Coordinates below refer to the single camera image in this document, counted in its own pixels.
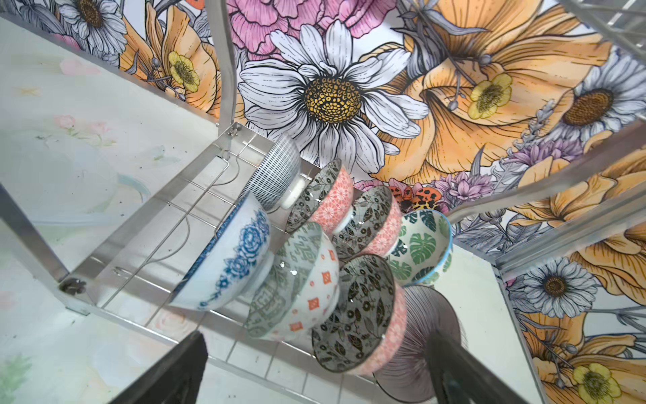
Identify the green leaf pattern bowl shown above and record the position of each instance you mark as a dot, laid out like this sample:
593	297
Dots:
424	249

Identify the black white floral bowl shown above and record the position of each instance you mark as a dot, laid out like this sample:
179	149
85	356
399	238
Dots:
374	228

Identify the aluminium right corner post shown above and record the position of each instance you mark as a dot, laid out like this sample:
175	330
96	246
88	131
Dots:
577	294

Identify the dark blue floral bowl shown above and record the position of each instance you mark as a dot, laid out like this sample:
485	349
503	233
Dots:
277	181

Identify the white blue dotted bowl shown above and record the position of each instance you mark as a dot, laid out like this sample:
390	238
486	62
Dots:
229	263

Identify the teal geometric pattern bowl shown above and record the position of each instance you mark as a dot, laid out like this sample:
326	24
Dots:
301	289

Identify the purple striped bowl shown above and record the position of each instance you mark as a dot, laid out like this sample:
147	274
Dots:
406	377

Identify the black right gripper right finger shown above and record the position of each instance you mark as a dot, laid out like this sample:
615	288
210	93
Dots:
457	377

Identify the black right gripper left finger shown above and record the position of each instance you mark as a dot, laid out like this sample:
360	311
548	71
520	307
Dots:
175	378

